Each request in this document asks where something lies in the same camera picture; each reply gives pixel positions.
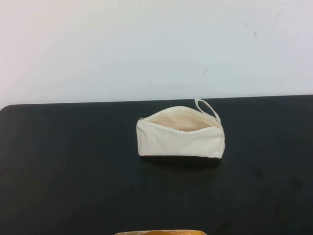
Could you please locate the yellow glossy object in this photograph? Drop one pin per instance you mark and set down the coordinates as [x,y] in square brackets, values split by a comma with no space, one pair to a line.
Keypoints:
[159,232]

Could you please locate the cream canvas pencil case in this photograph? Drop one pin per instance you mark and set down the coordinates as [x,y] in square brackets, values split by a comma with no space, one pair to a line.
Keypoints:
[171,144]

